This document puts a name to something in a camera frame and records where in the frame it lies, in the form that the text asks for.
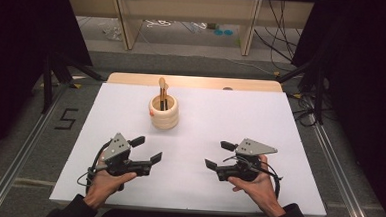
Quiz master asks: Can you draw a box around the black cable bundle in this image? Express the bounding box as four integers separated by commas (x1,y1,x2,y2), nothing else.
292,93,320,128

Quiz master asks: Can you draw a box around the right hand-held gripper cable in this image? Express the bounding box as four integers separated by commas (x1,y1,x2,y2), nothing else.
220,153,285,199

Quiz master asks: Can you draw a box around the beige wooden shelf unit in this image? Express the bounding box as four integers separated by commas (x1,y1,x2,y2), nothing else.
62,0,316,61

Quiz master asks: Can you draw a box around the left hand-held gripper cable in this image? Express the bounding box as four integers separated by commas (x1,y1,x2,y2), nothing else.
76,138,112,190

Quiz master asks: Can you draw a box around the person's left hand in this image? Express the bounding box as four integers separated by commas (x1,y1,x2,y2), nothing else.
83,151,139,212

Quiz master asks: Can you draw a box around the small makeup brush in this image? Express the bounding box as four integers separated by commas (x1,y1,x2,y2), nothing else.
162,83,170,111

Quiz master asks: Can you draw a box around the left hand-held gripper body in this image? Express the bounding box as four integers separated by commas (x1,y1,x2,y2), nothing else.
94,131,155,180

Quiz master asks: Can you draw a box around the aluminium floor rail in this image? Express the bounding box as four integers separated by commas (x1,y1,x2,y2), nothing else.
308,123,378,217
0,87,66,217

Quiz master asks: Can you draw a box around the large makeup brush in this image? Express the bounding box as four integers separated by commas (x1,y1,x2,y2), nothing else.
156,76,168,111

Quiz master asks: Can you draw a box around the clear plastic bag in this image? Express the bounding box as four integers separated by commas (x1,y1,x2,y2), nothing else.
100,25,123,42

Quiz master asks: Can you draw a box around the cream ringed duck brush holder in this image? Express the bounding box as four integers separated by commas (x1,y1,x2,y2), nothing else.
147,92,181,132

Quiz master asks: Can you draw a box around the black curtain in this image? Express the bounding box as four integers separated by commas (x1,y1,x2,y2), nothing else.
0,0,97,174
283,0,386,217

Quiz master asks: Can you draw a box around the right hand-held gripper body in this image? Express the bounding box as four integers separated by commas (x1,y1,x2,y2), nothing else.
215,136,279,185

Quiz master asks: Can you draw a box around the white cord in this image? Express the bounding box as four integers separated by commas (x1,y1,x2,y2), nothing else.
144,19,174,30

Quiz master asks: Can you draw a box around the person's right hand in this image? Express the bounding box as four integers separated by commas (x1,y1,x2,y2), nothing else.
225,152,290,217

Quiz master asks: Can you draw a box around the thin white floor cable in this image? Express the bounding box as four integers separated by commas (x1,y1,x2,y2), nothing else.
225,57,279,76

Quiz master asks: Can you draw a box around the hand-held gripper cable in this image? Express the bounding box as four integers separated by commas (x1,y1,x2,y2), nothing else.
220,153,285,199
76,138,112,190

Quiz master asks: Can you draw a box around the black metal stand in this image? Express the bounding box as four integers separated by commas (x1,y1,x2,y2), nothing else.
40,52,107,118
273,59,328,124

